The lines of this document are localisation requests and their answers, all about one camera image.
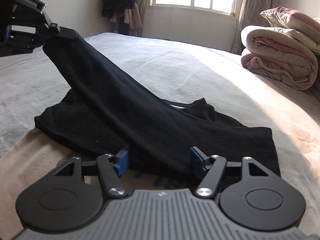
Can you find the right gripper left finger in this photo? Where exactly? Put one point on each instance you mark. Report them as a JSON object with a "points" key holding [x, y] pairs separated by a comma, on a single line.
{"points": [[111, 169]]}

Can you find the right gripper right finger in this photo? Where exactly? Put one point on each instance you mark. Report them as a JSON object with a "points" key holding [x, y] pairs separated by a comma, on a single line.
{"points": [[209, 170]]}

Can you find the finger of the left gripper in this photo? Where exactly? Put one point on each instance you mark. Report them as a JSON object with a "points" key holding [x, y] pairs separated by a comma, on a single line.
{"points": [[59, 31]]}

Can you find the beige black raglan sweatshirt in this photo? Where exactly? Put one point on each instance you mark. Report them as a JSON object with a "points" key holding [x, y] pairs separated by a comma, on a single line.
{"points": [[106, 110]]}

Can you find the dark hanging clothes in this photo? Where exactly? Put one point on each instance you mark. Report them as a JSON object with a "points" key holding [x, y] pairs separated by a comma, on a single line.
{"points": [[114, 10]]}

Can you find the grey bed sheet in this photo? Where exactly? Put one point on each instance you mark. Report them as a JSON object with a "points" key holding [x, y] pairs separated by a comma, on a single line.
{"points": [[174, 71]]}

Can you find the folded beige pink comforter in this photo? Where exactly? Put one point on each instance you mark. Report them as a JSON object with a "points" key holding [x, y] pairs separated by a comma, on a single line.
{"points": [[282, 54]]}

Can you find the beige pink pillow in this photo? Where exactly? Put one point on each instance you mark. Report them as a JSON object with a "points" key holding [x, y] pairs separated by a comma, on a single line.
{"points": [[295, 24]]}

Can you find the beige curtain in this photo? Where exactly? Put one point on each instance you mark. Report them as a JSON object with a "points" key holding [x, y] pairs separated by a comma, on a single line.
{"points": [[250, 15]]}

